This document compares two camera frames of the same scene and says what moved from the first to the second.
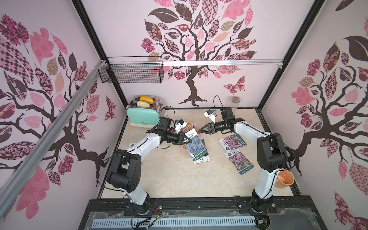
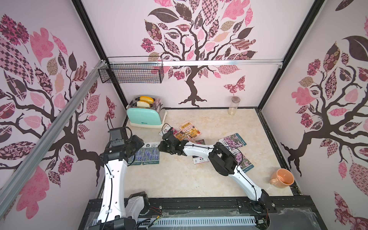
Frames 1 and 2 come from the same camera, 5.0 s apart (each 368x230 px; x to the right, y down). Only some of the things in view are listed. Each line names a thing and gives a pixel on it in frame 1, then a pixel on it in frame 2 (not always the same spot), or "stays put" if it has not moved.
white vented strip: [172, 222] stays put
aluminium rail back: [195, 62] stays put
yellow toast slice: [146, 99] stays put
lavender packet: [196, 147] -> [150, 153]
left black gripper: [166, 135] -> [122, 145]
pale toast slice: [143, 104] stays put
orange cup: [283, 178] stays put
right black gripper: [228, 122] -> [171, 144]
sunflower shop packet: [189, 127] stays put
